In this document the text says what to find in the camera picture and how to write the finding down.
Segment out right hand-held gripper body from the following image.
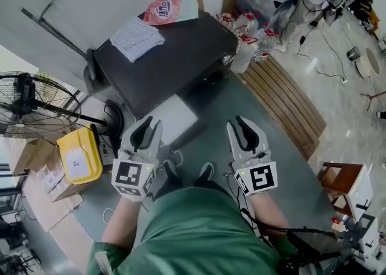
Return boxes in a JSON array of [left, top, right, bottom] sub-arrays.
[[230, 145, 279, 198]]

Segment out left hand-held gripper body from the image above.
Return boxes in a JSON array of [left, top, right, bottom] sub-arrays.
[[111, 143, 166, 203]]

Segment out person's right forearm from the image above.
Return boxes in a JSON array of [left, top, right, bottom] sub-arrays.
[[248, 191, 291, 240]]

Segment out person's left forearm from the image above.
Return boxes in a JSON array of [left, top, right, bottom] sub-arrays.
[[101, 197, 149, 250]]

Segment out dark washing machine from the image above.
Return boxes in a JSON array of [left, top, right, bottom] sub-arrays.
[[92, 10, 241, 119]]

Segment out red detergent bag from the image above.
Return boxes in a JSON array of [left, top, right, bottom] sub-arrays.
[[142, 0, 182, 27]]

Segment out person's left shoe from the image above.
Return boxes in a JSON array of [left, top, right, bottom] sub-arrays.
[[162, 160, 183, 186]]

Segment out person's shoe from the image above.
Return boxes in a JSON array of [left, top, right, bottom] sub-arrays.
[[162, 160, 183, 186], [196, 162, 215, 183]]

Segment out person's right shoe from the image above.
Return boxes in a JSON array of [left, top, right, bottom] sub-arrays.
[[196, 162, 215, 183]]

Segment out wooden slatted board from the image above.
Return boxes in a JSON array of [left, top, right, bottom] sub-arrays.
[[236, 54, 329, 162]]

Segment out yellow plastic bin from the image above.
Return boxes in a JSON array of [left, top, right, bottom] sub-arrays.
[[56, 124, 104, 185]]

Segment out cardboard box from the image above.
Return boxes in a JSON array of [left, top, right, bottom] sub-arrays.
[[8, 136, 58, 176], [35, 147, 90, 203]]

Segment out brown wooden stool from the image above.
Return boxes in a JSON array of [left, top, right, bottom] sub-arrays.
[[317, 161, 364, 218]]

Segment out person's green clothing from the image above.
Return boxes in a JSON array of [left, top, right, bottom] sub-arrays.
[[86, 185, 323, 275]]

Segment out black bag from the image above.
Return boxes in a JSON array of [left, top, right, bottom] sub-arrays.
[[279, 227, 364, 275]]

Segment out clear water bottle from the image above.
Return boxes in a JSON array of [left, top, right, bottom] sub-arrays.
[[252, 30, 278, 63]]

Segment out white patterned cloth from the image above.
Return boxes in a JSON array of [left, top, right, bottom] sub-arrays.
[[109, 16, 166, 63]]

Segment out black floor fan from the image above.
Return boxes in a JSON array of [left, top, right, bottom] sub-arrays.
[[0, 71, 125, 141]]

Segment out white box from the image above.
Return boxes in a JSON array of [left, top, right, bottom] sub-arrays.
[[346, 164, 376, 221]]

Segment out red tripod stand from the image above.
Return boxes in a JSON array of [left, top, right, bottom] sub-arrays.
[[359, 89, 386, 112]]

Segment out metal cup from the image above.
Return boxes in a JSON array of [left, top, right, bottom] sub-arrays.
[[346, 45, 362, 63]]

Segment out pale green packet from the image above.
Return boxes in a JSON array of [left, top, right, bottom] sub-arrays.
[[176, 0, 200, 24]]

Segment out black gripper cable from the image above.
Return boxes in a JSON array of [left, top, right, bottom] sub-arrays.
[[222, 171, 292, 240]]

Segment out black floor cable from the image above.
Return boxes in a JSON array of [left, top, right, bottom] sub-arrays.
[[296, 19, 348, 84]]

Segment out long-handled mop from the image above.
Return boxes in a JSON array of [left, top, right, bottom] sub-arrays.
[[19, 5, 98, 87]]

